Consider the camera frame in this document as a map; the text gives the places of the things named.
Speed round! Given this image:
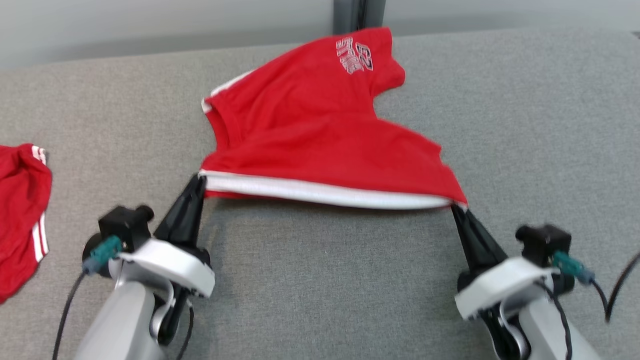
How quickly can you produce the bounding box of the thin black cable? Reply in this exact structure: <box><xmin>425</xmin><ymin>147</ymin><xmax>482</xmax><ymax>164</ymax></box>
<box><xmin>176</xmin><ymin>300</ymin><xmax>195</xmax><ymax>360</ymax></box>
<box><xmin>537</xmin><ymin>281</ymin><xmax>573</xmax><ymax>360</ymax></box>

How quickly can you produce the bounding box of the red shirt with white sleeves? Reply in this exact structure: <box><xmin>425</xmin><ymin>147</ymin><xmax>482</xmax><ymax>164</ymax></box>
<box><xmin>0</xmin><ymin>143</ymin><xmax>53</xmax><ymax>304</ymax></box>

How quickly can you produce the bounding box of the red shirt with chest print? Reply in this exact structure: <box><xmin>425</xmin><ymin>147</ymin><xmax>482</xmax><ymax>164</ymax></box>
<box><xmin>198</xmin><ymin>26</ymin><xmax>469</xmax><ymax>211</ymax></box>

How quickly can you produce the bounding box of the black cable with teal connector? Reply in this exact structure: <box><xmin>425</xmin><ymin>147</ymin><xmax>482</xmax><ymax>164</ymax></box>
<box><xmin>51</xmin><ymin>235</ymin><xmax>123</xmax><ymax>360</ymax></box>
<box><xmin>552</xmin><ymin>250</ymin><xmax>640</xmax><ymax>323</ymax></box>

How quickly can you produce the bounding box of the grey metal wall post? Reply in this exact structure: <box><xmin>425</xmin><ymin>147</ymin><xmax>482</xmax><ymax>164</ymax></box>
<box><xmin>332</xmin><ymin>0</ymin><xmax>387</xmax><ymax>36</ymax></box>

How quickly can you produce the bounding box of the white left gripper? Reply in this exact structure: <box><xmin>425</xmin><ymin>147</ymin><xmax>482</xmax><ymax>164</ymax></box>
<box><xmin>120</xmin><ymin>175</ymin><xmax>216</xmax><ymax>346</ymax></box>

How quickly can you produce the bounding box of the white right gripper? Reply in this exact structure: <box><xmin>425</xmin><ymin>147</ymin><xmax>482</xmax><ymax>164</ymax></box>
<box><xmin>451</xmin><ymin>206</ymin><xmax>556</xmax><ymax>358</ymax></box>

